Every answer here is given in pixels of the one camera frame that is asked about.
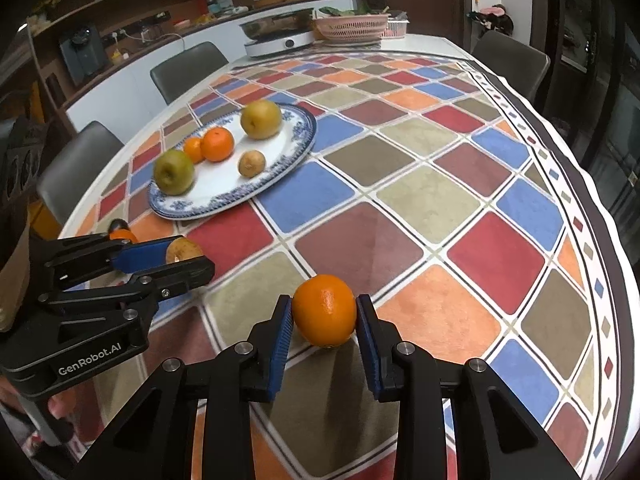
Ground pink hat on stand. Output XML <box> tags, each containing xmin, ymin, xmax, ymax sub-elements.
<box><xmin>467</xmin><ymin>5</ymin><xmax>513</xmax><ymax>36</ymax></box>

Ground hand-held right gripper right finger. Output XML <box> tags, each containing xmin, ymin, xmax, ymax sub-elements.
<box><xmin>355</xmin><ymin>294</ymin><xmax>583</xmax><ymax>480</ymax></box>

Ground colourful checkered tablecloth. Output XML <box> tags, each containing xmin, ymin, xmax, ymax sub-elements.
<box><xmin>75</xmin><ymin>45</ymin><xmax>631</xmax><ymax>480</ymax></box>

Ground white induction cooker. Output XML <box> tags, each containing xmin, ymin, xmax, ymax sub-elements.
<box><xmin>244</xmin><ymin>30</ymin><xmax>316</xmax><ymax>58</ymax></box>

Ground pink plastic basket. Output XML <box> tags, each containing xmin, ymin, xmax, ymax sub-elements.
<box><xmin>312</xmin><ymin>12</ymin><xmax>391</xmax><ymax>42</ymax></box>

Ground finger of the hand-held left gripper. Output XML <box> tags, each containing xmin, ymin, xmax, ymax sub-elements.
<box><xmin>37</xmin><ymin>256</ymin><xmax>216</xmax><ymax>316</ymax></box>
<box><xmin>30</xmin><ymin>234</ymin><xmax>186</xmax><ymax>288</ymax></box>

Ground yellow pear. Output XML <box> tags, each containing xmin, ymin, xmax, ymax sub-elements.
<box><xmin>240</xmin><ymin>99</ymin><xmax>283</xmax><ymax>140</ymax></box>

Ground small orange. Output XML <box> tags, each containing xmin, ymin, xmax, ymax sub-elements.
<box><xmin>183</xmin><ymin>137</ymin><xmax>206</xmax><ymax>164</ymax></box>

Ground green leafy vegetables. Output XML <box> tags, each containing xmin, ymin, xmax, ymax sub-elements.
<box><xmin>317</xmin><ymin>4</ymin><xmax>391</xmax><ymax>17</ymax></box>

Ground large orange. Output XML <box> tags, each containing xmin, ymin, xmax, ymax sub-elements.
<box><xmin>292</xmin><ymin>274</ymin><xmax>358</xmax><ymax>348</ymax></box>

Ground grey dining chair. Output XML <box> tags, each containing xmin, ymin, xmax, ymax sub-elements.
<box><xmin>471</xmin><ymin>30</ymin><xmax>551</xmax><ymax>106</ymax></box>
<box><xmin>150</xmin><ymin>41</ymin><xmax>230</xmax><ymax>106</ymax></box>
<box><xmin>37</xmin><ymin>121</ymin><xmax>126</xmax><ymax>226</ymax></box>

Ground blue rimmed white plate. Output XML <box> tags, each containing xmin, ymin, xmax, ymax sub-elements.
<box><xmin>147</xmin><ymin>103</ymin><xmax>318</xmax><ymax>220</ymax></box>

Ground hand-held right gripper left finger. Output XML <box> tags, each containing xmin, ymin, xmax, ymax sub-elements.
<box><xmin>65</xmin><ymin>294</ymin><xmax>294</xmax><ymax>480</ymax></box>

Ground steel pan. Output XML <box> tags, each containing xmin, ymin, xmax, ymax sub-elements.
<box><xmin>237</xmin><ymin>8</ymin><xmax>316</xmax><ymax>40</ymax></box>

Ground person's left hand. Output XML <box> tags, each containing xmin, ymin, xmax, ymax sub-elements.
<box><xmin>48</xmin><ymin>391</ymin><xmax>78</xmax><ymax>419</ymax></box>

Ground brown kiwi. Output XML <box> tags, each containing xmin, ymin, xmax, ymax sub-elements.
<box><xmin>237</xmin><ymin>150</ymin><xmax>266</xmax><ymax>178</ymax></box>
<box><xmin>166</xmin><ymin>240</ymin><xmax>204</xmax><ymax>264</ymax></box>

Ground large green apple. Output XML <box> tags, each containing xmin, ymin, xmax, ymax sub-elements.
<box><xmin>153</xmin><ymin>149</ymin><xmax>196</xmax><ymax>196</ymax></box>

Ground black water dispenser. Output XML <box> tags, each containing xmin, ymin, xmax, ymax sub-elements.
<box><xmin>59</xmin><ymin>23</ymin><xmax>108</xmax><ymax>86</ymax></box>

